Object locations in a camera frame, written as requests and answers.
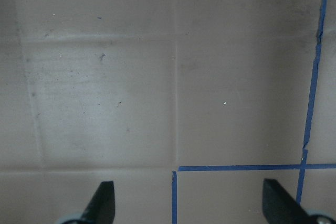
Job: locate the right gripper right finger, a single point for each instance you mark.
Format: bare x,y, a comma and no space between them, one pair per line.
279,207

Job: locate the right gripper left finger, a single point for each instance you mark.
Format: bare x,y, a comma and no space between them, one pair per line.
101,207

